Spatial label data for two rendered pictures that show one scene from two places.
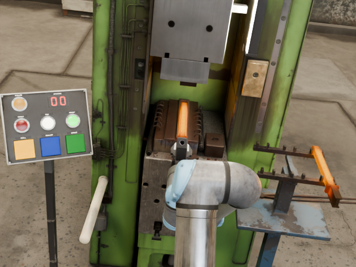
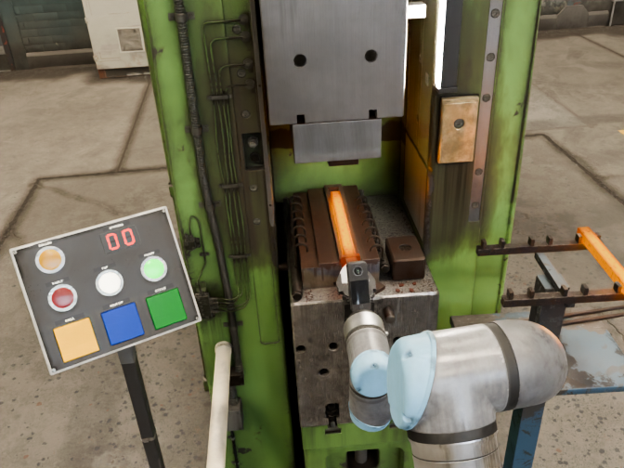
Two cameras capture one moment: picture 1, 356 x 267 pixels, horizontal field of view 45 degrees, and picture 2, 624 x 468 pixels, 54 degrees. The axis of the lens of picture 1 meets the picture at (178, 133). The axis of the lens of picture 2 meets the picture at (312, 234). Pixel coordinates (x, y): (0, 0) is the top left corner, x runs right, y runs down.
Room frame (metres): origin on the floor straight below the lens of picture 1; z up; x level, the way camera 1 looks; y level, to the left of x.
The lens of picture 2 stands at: (0.39, 0.11, 1.86)
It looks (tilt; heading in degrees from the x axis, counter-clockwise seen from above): 31 degrees down; 358
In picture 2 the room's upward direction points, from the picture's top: 3 degrees counter-clockwise
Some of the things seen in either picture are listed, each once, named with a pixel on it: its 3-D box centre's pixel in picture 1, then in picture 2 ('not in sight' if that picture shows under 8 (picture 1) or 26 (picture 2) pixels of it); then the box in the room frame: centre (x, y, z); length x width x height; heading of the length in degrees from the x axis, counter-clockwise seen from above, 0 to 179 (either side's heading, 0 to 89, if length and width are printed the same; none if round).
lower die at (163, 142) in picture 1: (177, 123); (331, 230); (1.89, 0.01, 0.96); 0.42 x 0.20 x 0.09; 1
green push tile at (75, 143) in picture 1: (75, 143); (166, 308); (1.52, 0.42, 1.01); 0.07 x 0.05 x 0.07; 116
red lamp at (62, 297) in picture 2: (21, 125); (62, 297); (1.47, 0.62, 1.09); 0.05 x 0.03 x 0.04; 91
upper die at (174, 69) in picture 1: (185, 54); (328, 110); (1.89, 0.01, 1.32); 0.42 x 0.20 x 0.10; 1
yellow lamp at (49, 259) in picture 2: (19, 104); (50, 259); (1.51, 0.63, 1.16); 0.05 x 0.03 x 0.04; 91
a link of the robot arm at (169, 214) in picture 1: (177, 212); (374, 398); (1.35, -0.04, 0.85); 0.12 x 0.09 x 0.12; 97
